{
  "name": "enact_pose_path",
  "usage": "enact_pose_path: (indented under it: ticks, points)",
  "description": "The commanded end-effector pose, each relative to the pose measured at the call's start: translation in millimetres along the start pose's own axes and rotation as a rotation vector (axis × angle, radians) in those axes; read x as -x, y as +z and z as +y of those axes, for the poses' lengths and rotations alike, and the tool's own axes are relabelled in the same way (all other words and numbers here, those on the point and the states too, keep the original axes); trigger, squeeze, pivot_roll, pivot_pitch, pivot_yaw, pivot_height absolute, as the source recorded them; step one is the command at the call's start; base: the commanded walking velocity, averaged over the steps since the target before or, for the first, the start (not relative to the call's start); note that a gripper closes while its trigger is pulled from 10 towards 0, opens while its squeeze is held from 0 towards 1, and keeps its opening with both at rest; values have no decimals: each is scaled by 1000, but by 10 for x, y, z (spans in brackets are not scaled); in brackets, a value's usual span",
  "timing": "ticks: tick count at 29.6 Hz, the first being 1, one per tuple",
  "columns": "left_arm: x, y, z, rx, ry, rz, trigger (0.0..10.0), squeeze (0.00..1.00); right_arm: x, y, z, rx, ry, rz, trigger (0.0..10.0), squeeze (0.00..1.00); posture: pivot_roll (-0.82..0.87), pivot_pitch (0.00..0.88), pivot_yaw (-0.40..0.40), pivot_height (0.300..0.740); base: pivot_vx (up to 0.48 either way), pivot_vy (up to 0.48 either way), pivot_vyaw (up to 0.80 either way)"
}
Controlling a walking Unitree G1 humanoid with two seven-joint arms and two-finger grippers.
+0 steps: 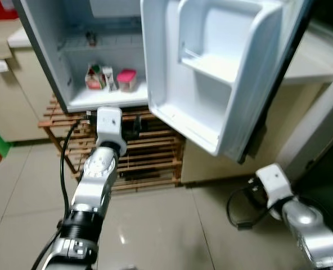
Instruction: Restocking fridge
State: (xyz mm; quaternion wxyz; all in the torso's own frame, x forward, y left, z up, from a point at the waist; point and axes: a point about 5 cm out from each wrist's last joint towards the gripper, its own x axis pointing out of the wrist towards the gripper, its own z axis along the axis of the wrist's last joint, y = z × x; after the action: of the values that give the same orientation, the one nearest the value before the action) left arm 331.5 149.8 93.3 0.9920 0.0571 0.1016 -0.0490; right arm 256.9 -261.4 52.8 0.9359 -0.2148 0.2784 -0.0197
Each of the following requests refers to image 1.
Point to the green glass door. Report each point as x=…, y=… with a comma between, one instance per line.
x=329, y=185

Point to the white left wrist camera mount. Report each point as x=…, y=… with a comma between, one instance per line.
x=109, y=126

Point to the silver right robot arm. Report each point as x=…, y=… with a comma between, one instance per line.
x=310, y=225

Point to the wooden slatted rack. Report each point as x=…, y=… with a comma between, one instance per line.
x=181, y=163

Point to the fridge glass shelf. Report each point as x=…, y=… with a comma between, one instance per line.
x=116, y=49

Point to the red green drink carton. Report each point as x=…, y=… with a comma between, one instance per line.
x=94, y=79

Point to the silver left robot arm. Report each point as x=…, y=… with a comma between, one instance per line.
x=93, y=180

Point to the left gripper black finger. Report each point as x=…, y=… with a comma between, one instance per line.
x=136, y=126

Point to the white door frame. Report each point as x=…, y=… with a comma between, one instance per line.
x=318, y=129

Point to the small white carton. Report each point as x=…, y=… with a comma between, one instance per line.
x=109, y=79

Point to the pink lidded container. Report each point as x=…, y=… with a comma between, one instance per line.
x=127, y=79

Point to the white lined fridge door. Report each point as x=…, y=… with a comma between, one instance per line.
x=228, y=34

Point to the cream kitchen cabinet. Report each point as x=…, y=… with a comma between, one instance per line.
x=20, y=107

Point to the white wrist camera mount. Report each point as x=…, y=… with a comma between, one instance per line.
x=109, y=126
x=276, y=183

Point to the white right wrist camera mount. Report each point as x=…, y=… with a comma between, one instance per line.
x=276, y=183

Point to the dark fridge thermostat knob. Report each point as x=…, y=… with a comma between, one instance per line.
x=91, y=38

